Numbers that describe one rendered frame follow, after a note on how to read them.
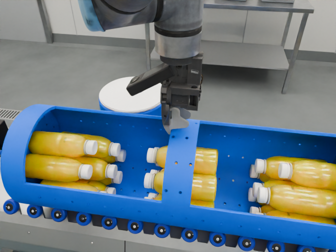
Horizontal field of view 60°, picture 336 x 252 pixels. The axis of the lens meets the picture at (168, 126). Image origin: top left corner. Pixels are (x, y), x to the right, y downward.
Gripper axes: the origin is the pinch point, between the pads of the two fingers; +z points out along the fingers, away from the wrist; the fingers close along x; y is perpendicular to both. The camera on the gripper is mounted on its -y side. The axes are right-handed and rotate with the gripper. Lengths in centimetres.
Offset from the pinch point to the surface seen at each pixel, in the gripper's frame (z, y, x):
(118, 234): 30.8, -12.0, -11.3
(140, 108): 19.6, -16.3, 35.2
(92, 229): 30.7, -19.6, -11.3
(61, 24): 95, -206, 324
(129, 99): 20, -22, 41
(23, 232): 36, -42, -13
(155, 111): 21.9, -11.2, 37.5
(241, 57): 94, 39, 256
